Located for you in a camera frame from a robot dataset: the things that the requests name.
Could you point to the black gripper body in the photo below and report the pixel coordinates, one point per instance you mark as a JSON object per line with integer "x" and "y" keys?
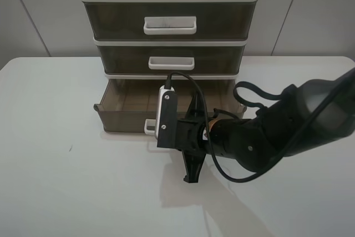
{"x": 188, "y": 140}

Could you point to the dark translucent drawer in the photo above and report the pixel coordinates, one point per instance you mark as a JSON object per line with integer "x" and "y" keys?
{"x": 126, "y": 104}
{"x": 214, "y": 21}
{"x": 155, "y": 60}

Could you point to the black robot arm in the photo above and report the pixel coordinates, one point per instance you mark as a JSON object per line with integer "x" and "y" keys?
{"x": 301, "y": 118}

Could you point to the white black wrist camera box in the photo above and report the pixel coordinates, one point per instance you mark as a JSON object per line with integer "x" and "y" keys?
{"x": 166, "y": 118}

